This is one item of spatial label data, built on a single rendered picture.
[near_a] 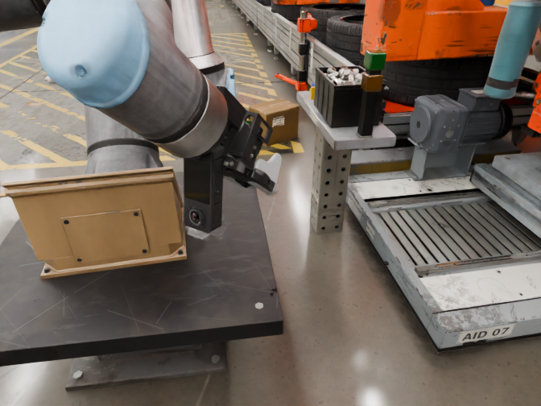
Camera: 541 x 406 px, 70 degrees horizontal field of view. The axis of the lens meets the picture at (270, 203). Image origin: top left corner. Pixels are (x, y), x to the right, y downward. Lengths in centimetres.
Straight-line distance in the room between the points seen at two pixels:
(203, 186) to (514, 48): 108
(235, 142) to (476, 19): 132
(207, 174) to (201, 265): 39
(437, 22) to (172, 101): 134
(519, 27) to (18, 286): 138
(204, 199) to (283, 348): 65
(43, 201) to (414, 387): 88
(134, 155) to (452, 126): 109
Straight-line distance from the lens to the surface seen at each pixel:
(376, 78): 99
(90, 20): 34
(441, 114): 148
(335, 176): 129
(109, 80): 33
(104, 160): 85
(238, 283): 79
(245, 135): 49
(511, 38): 136
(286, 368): 103
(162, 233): 82
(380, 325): 114
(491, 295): 122
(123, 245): 83
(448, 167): 182
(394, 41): 154
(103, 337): 75
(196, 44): 86
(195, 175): 48
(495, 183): 162
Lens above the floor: 85
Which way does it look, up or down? 33 degrees down
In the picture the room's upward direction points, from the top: straight up
